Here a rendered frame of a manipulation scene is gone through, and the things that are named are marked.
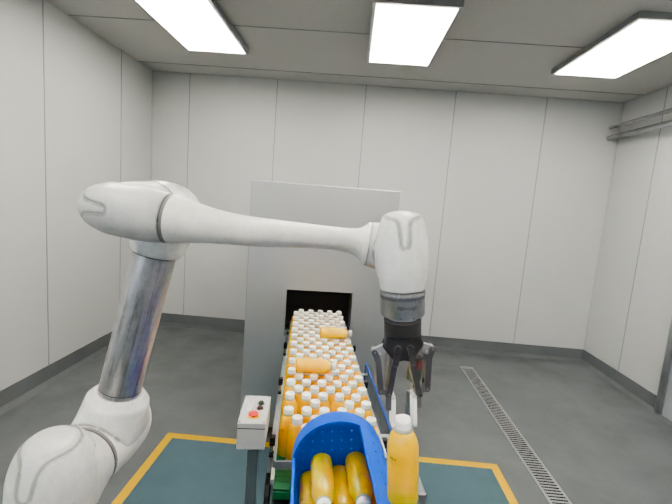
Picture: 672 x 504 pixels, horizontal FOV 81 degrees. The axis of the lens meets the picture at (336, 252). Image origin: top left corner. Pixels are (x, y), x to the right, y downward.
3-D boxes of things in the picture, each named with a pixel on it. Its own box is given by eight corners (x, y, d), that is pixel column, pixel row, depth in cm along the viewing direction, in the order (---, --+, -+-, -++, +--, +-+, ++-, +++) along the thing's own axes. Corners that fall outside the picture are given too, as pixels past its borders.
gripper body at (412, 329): (385, 323, 76) (385, 368, 78) (428, 321, 77) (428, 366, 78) (378, 311, 84) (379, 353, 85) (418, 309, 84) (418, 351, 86)
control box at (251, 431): (235, 449, 139) (237, 422, 138) (244, 418, 159) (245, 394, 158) (264, 450, 140) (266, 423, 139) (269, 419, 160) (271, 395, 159)
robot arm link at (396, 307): (431, 293, 75) (431, 323, 76) (418, 282, 84) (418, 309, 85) (384, 295, 75) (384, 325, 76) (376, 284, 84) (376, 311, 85)
